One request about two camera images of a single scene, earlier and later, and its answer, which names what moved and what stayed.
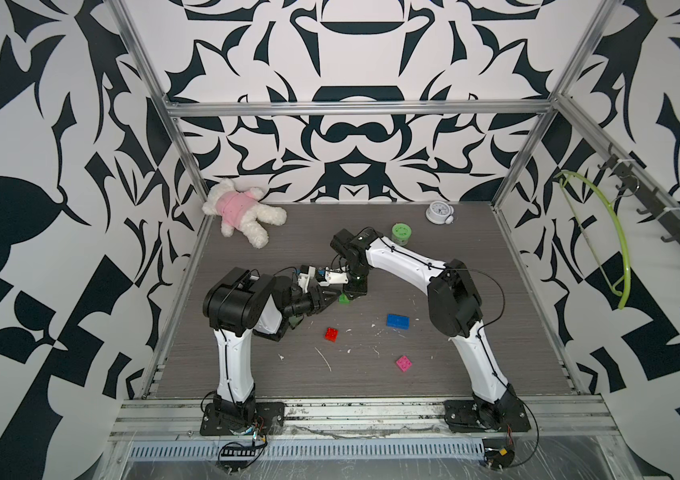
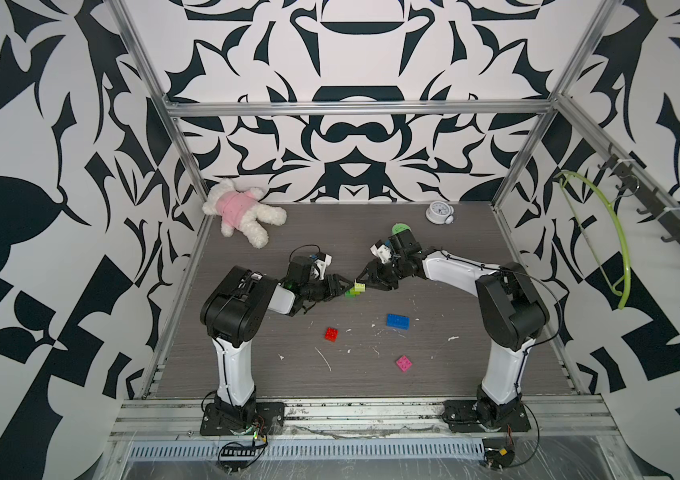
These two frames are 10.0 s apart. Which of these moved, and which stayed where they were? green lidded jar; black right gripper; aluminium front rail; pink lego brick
Moved: black right gripper
Stayed: green lidded jar; pink lego brick; aluminium front rail
